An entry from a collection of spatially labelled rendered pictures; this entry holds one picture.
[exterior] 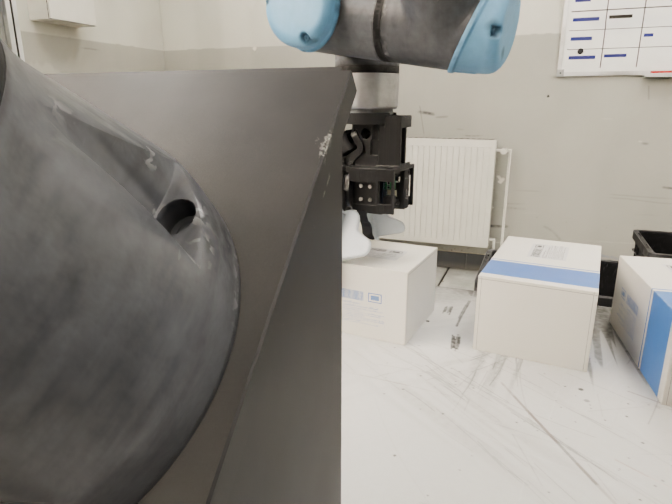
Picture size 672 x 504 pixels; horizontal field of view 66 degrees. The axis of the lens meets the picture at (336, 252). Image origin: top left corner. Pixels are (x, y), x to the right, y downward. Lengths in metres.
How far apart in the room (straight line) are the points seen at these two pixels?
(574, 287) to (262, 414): 0.45
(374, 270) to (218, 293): 0.45
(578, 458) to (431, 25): 0.37
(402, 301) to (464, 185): 2.48
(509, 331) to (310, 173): 0.45
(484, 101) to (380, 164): 2.53
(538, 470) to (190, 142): 0.36
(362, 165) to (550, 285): 0.25
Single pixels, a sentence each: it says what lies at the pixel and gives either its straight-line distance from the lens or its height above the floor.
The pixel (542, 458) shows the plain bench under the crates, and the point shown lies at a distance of 0.48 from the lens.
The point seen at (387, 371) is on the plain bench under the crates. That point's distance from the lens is 0.57.
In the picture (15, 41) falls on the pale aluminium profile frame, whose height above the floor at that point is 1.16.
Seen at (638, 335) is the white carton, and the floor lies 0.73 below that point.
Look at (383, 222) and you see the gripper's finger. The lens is 0.71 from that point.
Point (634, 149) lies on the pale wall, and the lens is 3.16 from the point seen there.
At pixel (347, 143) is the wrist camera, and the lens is 0.63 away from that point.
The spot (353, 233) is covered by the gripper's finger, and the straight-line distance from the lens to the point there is 0.61.
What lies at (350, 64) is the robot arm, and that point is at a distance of 0.61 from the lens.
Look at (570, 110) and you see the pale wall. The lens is 3.12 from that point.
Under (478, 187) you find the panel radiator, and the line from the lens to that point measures 3.05.
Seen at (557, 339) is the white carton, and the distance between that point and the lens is 0.61.
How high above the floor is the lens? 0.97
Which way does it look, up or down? 16 degrees down
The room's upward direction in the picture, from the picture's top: straight up
